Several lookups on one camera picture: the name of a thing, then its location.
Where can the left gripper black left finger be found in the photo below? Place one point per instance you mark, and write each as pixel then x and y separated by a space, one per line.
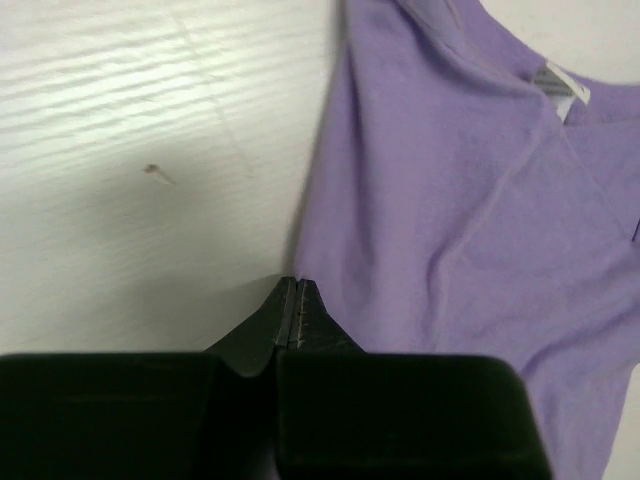
pixel 161 415

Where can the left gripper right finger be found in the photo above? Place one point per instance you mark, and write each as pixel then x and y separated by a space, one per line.
pixel 343 413

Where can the purple t shirt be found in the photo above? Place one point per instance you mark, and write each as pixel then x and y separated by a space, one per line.
pixel 452 209

